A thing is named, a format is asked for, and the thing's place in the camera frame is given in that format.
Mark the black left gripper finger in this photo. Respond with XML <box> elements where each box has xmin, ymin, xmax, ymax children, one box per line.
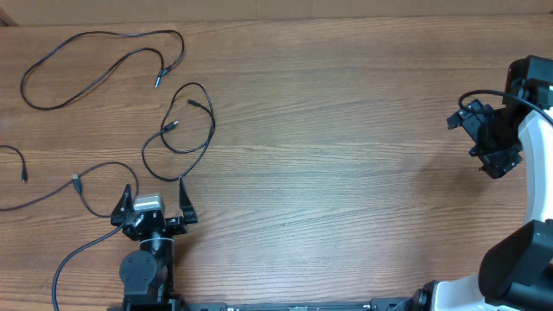
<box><xmin>110</xmin><ymin>184</ymin><xmax>132</xmax><ymax>225</ymax></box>
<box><xmin>179</xmin><ymin>177</ymin><xmax>198</xmax><ymax>224</ymax></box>

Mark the thin black usb cable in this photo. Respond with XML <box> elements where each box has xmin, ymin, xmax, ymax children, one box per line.
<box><xmin>0</xmin><ymin>144</ymin><xmax>140</xmax><ymax>219</ymax></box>

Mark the black looped usb cable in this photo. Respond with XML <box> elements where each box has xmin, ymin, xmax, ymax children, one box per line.
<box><xmin>141</xmin><ymin>81</ymin><xmax>217</xmax><ymax>183</ymax></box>

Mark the black cable with silver plug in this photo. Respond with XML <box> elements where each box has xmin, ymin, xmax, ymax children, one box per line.
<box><xmin>19</xmin><ymin>29</ymin><xmax>186</xmax><ymax>111</ymax></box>

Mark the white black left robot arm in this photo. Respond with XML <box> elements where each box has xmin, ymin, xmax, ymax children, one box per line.
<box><xmin>111</xmin><ymin>181</ymin><xmax>198</xmax><ymax>310</ymax></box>

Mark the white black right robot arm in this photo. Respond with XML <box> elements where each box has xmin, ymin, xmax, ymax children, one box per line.
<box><xmin>363</xmin><ymin>55</ymin><xmax>552</xmax><ymax>311</ymax></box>

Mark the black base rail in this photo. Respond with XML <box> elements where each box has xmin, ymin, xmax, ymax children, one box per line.
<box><xmin>131</xmin><ymin>297</ymin><xmax>412</xmax><ymax>311</ymax></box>

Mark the brown cardboard box wall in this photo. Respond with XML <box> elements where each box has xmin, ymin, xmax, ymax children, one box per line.
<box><xmin>1</xmin><ymin>0</ymin><xmax>552</xmax><ymax>26</ymax></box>

